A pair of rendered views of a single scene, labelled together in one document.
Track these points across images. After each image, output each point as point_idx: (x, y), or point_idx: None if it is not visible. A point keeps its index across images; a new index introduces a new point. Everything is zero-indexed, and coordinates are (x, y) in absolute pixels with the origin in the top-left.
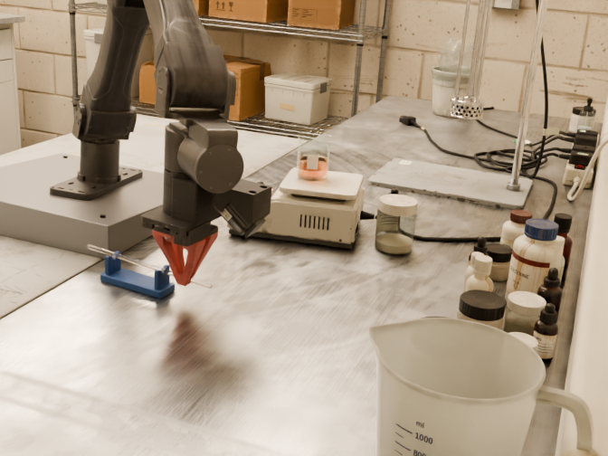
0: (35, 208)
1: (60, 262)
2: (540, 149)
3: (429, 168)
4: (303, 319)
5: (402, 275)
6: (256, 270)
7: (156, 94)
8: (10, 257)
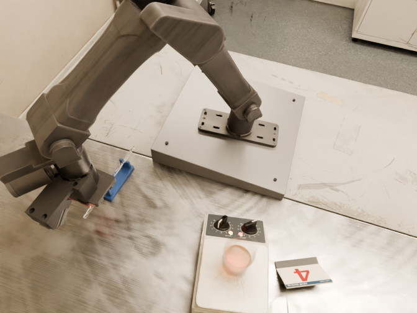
0: (170, 111)
1: (146, 141)
2: None
3: None
4: (67, 281)
5: None
6: (145, 244)
7: None
8: (151, 120)
